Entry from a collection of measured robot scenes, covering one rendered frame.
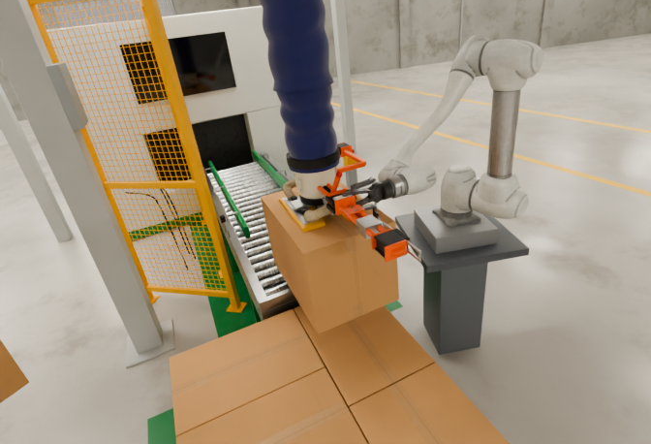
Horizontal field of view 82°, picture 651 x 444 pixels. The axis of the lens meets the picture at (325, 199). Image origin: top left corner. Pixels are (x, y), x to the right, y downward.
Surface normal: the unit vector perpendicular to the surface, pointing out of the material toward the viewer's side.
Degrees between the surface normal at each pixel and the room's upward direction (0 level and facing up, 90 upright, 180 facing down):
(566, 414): 0
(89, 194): 90
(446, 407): 0
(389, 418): 0
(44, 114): 90
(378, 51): 90
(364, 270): 89
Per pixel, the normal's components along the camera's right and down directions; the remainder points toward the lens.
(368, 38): 0.13, 0.43
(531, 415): -0.11, -0.89
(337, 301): 0.40, 0.35
